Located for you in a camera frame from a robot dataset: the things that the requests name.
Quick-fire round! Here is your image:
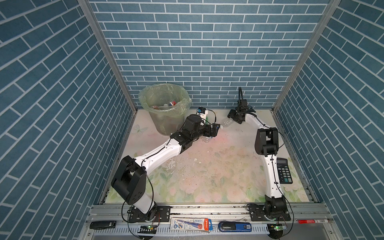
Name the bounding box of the red marker pen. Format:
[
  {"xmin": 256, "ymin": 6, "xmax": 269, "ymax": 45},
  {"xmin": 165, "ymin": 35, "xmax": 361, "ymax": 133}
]
[{"xmin": 298, "ymin": 219, "xmax": 329, "ymax": 224}]

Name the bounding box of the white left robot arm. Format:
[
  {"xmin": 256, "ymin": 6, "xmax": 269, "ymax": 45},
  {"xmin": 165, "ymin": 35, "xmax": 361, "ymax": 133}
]
[{"xmin": 111, "ymin": 114, "xmax": 221, "ymax": 215}]

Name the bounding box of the small blue label bottle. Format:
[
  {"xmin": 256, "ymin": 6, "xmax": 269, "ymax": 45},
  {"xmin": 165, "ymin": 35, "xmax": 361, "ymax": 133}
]
[{"xmin": 203, "ymin": 137, "xmax": 213, "ymax": 143}]

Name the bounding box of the blue black device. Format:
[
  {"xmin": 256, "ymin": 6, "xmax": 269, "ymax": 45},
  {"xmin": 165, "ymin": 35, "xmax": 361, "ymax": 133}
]
[{"xmin": 218, "ymin": 222, "xmax": 252, "ymax": 233}]

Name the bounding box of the clear ribbed crushed bottle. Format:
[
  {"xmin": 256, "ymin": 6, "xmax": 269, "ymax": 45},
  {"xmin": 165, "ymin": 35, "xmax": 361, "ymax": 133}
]
[{"xmin": 220, "ymin": 119, "xmax": 234, "ymax": 129}]

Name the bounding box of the green lined trash bin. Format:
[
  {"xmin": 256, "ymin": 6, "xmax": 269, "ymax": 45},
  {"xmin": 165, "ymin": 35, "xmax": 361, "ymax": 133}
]
[{"xmin": 139, "ymin": 83, "xmax": 192, "ymax": 136}]

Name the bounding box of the black calculator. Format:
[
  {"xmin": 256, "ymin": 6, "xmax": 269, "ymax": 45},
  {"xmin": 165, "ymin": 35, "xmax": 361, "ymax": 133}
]
[{"xmin": 277, "ymin": 158, "xmax": 293, "ymax": 185}]

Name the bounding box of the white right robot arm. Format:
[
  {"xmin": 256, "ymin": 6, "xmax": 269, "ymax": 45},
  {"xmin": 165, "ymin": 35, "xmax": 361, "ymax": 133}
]
[{"xmin": 228, "ymin": 87, "xmax": 288, "ymax": 220}]

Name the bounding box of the black remote control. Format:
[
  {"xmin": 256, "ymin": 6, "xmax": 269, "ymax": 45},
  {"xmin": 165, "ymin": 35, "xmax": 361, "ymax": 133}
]
[{"xmin": 90, "ymin": 221, "xmax": 117, "ymax": 230}]

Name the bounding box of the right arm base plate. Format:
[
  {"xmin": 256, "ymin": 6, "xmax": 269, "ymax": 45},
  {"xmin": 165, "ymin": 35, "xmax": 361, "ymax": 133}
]
[{"xmin": 246, "ymin": 203, "xmax": 291, "ymax": 222}]

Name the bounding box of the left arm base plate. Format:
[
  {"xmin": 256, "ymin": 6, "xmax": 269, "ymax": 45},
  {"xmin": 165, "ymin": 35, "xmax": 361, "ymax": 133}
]
[{"xmin": 129, "ymin": 206, "xmax": 171, "ymax": 223}]

